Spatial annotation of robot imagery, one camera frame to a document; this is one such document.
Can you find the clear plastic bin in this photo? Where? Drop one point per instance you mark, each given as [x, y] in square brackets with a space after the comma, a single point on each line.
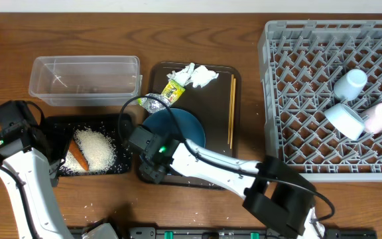
[85, 80]

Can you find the wooden chopstick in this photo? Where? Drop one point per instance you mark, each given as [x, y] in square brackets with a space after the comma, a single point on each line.
[232, 76]
[232, 112]

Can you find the black waste tray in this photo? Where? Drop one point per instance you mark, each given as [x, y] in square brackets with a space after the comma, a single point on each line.
[112, 125]

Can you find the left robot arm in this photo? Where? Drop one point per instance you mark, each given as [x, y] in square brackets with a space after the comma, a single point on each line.
[31, 153]

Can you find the yellow foil snack wrapper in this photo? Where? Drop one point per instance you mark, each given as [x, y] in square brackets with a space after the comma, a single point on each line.
[153, 102]

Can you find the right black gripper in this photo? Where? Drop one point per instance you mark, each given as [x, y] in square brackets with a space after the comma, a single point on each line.
[146, 168]

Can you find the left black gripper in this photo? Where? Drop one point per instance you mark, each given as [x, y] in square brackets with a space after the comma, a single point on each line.
[62, 135]

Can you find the light blue bowl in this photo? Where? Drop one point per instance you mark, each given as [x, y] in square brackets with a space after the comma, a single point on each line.
[345, 120]

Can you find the light blue cup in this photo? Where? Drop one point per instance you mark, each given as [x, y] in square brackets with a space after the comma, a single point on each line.
[350, 85]

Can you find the grey dishwasher rack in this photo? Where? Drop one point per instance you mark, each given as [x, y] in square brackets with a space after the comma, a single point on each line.
[299, 63]

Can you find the dark blue plate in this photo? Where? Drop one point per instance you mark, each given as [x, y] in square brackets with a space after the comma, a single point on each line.
[161, 123]

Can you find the white tissue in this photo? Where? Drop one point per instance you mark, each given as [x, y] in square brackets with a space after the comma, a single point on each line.
[196, 76]

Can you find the orange carrot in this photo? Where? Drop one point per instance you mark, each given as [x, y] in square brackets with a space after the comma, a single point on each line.
[77, 160]

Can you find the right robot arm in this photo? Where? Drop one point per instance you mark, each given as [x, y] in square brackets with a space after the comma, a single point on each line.
[276, 195]

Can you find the white rice pile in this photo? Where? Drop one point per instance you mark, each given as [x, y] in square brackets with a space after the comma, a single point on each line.
[98, 150]

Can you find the white cup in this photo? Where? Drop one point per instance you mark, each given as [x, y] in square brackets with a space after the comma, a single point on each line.
[373, 119]

